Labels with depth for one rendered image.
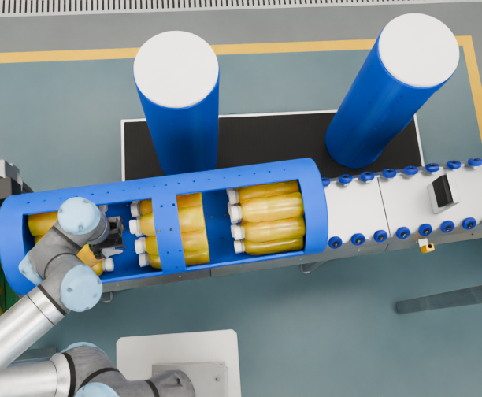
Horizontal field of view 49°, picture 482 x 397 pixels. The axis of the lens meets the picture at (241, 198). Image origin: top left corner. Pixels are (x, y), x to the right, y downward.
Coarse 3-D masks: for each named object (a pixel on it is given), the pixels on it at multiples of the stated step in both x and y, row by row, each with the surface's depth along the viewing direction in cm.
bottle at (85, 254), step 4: (84, 248) 139; (88, 248) 138; (80, 252) 142; (84, 252) 139; (88, 252) 138; (92, 252) 137; (80, 256) 142; (84, 256) 140; (88, 256) 139; (92, 256) 138; (84, 260) 142; (88, 260) 141; (92, 260) 140; (96, 260) 140; (100, 260) 140; (88, 264) 144; (92, 264) 143; (96, 264) 146
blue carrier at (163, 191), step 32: (288, 160) 156; (64, 192) 146; (96, 192) 144; (128, 192) 144; (160, 192) 143; (192, 192) 144; (224, 192) 167; (320, 192) 144; (0, 224) 138; (128, 224) 166; (160, 224) 140; (224, 224) 169; (320, 224) 145; (0, 256) 137; (128, 256) 163; (160, 256) 142; (224, 256) 161; (256, 256) 159; (288, 256) 153; (32, 288) 143
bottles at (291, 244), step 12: (228, 204) 164; (240, 204) 163; (36, 240) 150; (240, 240) 159; (276, 240) 156; (288, 240) 156; (300, 240) 157; (192, 252) 154; (204, 252) 154; (240, 252) 158; (252, 252) 157; (264, 252) 157; (276, 252) 158; (108, 264) 153; (144, 264) 155; (156, 264) 154; (192, 264) 156
